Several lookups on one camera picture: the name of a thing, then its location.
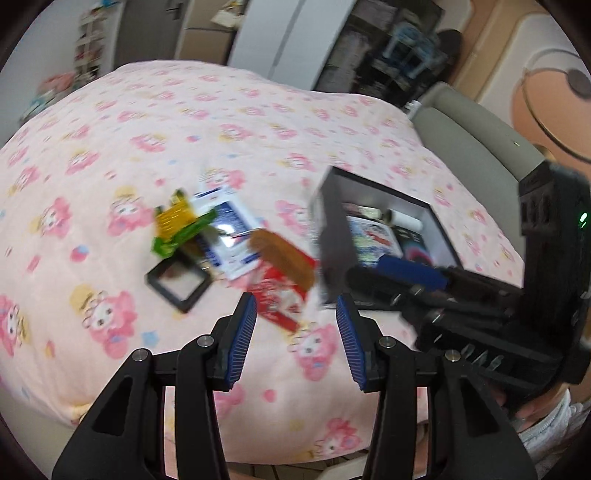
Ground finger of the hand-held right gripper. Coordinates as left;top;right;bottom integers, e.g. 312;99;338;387
345;267;509;333
376;255;525;301

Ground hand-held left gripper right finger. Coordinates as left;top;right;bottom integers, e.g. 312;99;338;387
335;294;539;480

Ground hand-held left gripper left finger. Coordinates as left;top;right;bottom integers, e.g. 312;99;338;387
52;292;258;480

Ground black rainbow screen protector box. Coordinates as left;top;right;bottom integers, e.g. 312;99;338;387
394;231;437;268

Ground cartoon bead sheet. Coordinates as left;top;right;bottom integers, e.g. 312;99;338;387
348;217;402;268

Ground red snack packet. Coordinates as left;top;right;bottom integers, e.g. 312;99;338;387
247;263;319;333

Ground black cardboard box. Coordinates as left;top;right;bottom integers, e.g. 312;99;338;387
308;165;462;308

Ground person's right forearm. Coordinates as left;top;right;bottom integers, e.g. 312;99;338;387
501;383;591;464

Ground white roll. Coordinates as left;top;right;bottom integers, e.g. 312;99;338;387
387;209;423;232

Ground brown snack bar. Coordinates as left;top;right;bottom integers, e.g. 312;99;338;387
249;229;317;289

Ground white and blue pouch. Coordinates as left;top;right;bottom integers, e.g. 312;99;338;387
190;186;266;281

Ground green and yellow snack packet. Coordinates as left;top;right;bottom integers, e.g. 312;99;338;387
151;189;218;257

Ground grey padded headboard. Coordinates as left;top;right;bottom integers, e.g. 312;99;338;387
412;82;550;208

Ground blue plush toy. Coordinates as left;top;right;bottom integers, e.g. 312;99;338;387
411;32;444;79
383;23;416;70

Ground dark open wardrobe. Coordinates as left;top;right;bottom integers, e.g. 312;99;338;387
314;0;462;109

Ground pink printed blanket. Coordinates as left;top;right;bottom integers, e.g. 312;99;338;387
0;60;527;467

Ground white wardrobe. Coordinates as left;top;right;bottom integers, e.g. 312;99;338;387
228;0;356;90

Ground white handbag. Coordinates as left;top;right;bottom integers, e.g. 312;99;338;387
210;4;241;27

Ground grey door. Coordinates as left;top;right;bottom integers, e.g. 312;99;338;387
113;0;195;70

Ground white shelf rack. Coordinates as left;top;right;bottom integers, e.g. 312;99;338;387
74;9;118;81

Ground black square frame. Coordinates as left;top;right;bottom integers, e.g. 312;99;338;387
144;256;212;315

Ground peach round wall panel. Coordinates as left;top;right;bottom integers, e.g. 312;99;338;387
510;48;591;162

